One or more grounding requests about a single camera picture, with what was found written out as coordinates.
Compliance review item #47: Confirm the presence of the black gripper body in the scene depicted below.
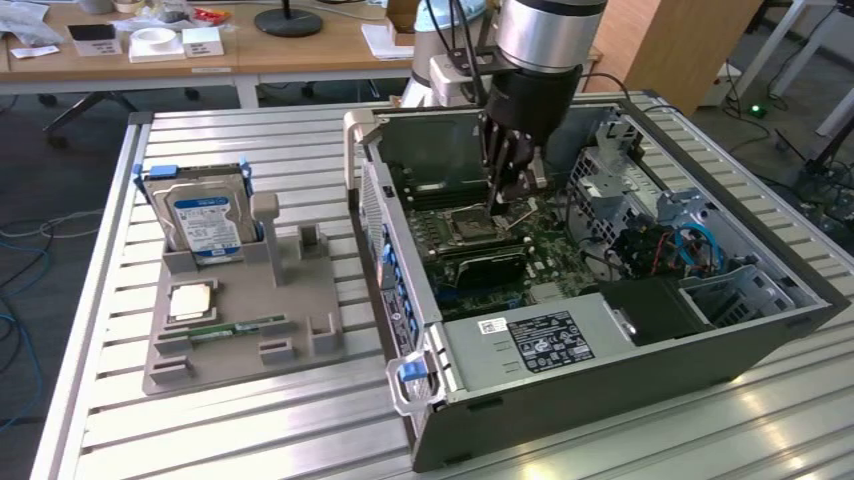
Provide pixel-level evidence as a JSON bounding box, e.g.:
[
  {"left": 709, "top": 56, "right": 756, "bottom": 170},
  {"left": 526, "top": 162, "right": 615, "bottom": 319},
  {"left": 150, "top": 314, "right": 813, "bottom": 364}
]
[{"left": 481, "top": 66, "right": 583, "bottom": 145}]

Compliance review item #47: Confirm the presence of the low-profile Nvidia graphics card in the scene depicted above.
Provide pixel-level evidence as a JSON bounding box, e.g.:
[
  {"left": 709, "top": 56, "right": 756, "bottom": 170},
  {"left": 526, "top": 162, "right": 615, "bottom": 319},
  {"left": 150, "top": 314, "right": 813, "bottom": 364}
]
[{"left": 436, "top": 247, "right": 532, "bottom": 292}]

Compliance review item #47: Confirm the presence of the CPU socket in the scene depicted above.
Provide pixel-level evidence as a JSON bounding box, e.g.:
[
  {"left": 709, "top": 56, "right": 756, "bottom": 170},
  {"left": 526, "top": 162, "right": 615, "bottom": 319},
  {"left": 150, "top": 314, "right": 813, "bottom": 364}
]
[{"left": 442, "top": 205, "right": 508, "bottom": 246}]

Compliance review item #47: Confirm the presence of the perforated metal drive cage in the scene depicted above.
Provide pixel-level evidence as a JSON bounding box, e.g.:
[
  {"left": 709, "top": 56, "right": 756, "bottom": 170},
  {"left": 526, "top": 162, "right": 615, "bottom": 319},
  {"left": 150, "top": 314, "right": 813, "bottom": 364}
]
[{"left": 565, "top": 112, "right": 665, "bottom": 241}]

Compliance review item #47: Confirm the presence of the green RAM stick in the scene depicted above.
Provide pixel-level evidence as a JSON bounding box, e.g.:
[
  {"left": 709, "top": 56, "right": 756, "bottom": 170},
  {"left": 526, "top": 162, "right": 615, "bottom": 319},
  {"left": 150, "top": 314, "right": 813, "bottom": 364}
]
[
  {"left": 188, "top": 315, "right": 286, "bottom": 339},
  {"left": 430, "top": 239, "right": 529, "bottom": 254}
]

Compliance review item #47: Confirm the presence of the green Dell motherboard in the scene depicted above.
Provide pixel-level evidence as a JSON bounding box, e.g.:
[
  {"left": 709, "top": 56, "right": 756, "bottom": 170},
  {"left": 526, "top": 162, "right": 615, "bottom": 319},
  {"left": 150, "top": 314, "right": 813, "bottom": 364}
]
[{"left": 392, "top": 167, "right": 612, "bottom": 321}]

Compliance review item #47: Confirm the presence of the stack of white papers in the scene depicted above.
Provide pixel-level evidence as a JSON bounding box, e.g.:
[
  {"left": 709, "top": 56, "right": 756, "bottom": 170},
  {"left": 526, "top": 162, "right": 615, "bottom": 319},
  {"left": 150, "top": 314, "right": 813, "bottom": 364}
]
[{"left": 358, "top": 22, "right": 416, "bottom": 62}]

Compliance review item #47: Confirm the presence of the wooden cabinet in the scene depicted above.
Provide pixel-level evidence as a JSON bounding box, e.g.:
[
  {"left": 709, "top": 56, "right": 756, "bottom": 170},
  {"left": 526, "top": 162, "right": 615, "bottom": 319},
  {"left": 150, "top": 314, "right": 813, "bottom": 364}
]
[{"left": 579, "top": 0, "right": 765, "bottom": 117}]

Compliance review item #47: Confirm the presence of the brown cardboard box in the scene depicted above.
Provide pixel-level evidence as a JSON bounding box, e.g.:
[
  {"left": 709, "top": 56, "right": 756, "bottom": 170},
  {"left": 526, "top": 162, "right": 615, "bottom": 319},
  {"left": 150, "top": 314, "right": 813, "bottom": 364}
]
[{"left": 385, "top": 0, "right": 420, "bottom": 35}]

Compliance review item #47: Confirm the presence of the white box with red button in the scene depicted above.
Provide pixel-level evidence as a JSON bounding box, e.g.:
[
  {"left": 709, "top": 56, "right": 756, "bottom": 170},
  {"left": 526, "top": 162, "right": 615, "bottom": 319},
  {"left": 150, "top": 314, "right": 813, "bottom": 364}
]
[{"left": 711, "top": 62, "right": 743, "bottom": 109}]

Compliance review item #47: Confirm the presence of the wooden desk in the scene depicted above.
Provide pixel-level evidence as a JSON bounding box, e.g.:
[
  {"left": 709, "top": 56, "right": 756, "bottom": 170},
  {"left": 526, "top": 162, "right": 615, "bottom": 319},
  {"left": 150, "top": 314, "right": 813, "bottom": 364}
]
[
  {"left": 236, "top": 0, "right": 605, "bottom": 109},
  {"left": 0, "top": 0, "right": 241, "bottom": 109}
]

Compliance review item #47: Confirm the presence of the grey power supply unit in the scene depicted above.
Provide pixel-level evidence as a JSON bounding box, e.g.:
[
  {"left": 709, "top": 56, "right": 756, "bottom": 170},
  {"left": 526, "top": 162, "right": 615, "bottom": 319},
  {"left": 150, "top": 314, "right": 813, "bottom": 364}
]
[{"left": 442, "top": 292, "right": 635, "bottom": 394}]

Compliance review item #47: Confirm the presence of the black round lamp base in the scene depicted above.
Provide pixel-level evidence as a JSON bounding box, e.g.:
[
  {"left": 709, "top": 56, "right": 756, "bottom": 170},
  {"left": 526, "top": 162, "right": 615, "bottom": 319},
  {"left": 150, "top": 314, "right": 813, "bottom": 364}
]
[{"left": 252, "top": 0, "right": 325, "bottom": 38}]

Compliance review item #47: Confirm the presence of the metal disk bay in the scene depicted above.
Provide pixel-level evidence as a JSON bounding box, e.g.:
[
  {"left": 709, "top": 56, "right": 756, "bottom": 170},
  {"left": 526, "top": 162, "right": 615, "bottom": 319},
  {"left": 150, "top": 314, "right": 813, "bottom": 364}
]
[{"left": 676, "top": 262, "right": 799, "bottom": 329}]

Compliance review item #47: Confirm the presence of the black tripod stand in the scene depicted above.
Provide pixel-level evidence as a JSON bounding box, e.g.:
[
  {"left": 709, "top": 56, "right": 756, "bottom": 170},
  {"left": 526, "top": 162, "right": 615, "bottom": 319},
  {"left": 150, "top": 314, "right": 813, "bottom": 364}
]
[{"left": 776, "top": 127, "right": 854, "bottom": 211}]

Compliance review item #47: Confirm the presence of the hard disk in blue caddy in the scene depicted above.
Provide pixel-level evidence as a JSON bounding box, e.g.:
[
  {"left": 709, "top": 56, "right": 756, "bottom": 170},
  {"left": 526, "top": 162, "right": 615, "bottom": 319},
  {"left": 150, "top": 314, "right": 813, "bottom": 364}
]
[{"left": 132, "top": 157, "right": 265, "bottom": 262}]

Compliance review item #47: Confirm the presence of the open dark grey PC case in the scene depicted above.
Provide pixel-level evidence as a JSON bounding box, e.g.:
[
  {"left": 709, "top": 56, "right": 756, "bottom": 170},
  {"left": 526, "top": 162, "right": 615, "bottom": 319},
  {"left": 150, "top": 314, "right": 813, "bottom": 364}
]
[{"left": 340, "top": 97, "right": 854, "bottom": 474}]

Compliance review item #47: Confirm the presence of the white labelled box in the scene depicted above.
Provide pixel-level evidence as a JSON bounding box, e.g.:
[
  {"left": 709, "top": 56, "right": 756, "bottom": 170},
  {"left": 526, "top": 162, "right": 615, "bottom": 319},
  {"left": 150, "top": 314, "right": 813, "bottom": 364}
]
[{"left": 180, "top": 27, "right": 225, "bottom": 59}]

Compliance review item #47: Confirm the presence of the silver CPU chip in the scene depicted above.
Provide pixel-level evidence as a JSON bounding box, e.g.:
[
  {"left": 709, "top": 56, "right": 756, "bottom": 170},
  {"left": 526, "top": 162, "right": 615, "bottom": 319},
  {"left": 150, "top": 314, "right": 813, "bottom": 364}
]
[{"left": 165, "top": 281, "right": 216, "bottom": 321}]

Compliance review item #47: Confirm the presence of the grey plastic parts rack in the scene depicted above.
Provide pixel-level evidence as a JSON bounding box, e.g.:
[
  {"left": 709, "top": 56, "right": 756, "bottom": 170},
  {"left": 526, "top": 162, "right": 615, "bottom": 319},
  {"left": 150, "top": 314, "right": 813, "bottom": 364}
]
[{"left": 138, "top": 192, "right": 348, "bottom": 394}]

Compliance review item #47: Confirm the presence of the black office chair base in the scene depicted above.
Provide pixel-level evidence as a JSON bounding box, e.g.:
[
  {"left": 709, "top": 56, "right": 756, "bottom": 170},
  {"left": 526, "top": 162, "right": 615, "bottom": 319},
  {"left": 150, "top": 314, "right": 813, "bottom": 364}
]
[{"left": 38, "top": 89, "right": 138, "bottom": 149}]

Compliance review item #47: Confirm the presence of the black and white box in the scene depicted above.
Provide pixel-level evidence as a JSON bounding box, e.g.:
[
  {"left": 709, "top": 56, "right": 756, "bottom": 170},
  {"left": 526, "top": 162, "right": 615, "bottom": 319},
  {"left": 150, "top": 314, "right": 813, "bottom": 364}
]
[{"left": 65, "top": 23, "right": 124, "bottom": 58}]

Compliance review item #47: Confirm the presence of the clear plastic bag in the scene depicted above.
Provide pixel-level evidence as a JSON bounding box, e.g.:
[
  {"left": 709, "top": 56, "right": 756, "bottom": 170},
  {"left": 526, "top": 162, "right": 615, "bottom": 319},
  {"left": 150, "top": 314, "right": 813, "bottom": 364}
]
[{"left": 0, "top": 2, "right": 65, "bottom": 47}]

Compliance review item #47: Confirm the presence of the silver metal bracket plate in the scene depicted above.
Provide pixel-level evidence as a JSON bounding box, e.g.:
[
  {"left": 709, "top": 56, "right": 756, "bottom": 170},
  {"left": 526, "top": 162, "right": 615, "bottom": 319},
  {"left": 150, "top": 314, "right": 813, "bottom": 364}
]
[{"left": 573, "top": 174, "right": 628, "bottom": 201}]

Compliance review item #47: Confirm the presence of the black cable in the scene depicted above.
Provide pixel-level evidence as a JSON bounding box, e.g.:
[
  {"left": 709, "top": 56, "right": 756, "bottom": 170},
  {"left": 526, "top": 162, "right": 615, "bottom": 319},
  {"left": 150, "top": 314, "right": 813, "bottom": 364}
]
[{"left": 577, "top": 72, "right": 692, "bottom": 117}]

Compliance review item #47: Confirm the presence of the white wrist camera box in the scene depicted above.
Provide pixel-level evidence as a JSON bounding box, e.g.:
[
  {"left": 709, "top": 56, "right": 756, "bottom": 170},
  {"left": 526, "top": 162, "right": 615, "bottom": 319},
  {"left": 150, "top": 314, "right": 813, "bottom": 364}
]
[{"left": 428, "top": 47, "right": 498, "bottom": 106}]

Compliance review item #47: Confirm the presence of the blue SATA wire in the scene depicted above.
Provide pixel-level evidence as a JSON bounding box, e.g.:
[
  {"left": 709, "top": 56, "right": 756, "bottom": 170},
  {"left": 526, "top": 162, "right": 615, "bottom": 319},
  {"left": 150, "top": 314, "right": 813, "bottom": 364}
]
[{"left": 669, "top": 222, "right": 727, "bottom": 275}]

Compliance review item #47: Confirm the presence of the white table frame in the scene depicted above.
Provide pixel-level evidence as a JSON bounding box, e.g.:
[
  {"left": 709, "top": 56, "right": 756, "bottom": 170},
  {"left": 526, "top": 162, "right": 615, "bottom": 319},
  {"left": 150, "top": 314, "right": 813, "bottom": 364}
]
[{"left": 725, "top": 0, "right": 854, "bottom": 101}]

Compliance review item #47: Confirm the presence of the white square base plate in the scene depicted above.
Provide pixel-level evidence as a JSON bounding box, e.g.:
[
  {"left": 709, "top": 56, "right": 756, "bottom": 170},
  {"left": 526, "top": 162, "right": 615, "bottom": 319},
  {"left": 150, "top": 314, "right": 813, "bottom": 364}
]
[{"left": 126, "top": 39, "right": 188, "bottom": 65}]

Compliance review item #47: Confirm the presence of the blue floor cable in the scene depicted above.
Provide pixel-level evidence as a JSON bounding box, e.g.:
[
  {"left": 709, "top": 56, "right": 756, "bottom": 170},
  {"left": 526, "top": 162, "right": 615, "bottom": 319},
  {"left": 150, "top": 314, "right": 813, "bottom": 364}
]
[{"left": 0, "top": 239, "right": 51, "bottom": 431}]

